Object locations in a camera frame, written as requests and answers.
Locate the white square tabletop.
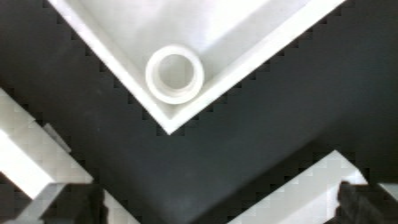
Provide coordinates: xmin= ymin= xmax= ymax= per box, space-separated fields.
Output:
xmin=48 ymin=0 xmax=347 ymax=133

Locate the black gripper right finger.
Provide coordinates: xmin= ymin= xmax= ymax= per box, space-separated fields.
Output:
xmin=329 ymin=182 xmax=398 ymax=224

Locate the white leg block right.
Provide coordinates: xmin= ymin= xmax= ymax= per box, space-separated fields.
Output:
xmin=228 ymin=151 xmax=368 ymax=224

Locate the white leg with tag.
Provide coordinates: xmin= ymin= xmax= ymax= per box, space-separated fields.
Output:
xmin=0 ymin=88 xmax=93 ymax=198

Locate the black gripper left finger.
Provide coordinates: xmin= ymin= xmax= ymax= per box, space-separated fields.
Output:
xmin=16 ymin=182 xmax=110 ymax=224

